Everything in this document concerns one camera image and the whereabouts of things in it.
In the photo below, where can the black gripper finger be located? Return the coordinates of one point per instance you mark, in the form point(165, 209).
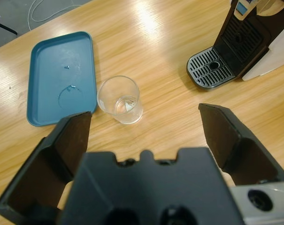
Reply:
point(233, 145)
point(52, 164)

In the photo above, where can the clear glass cup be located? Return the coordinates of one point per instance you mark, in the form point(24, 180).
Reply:
point(123, 110)

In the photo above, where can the white capsule coffee machine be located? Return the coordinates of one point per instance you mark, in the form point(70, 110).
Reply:
point(280, 47)

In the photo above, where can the metal drip tray grille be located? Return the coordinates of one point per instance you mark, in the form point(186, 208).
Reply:
point(207, 70)

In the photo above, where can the teal plastic tray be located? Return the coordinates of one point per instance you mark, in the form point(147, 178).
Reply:
point(52, 58)

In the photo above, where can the black tripod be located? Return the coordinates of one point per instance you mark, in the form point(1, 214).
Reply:
point(5, 28)

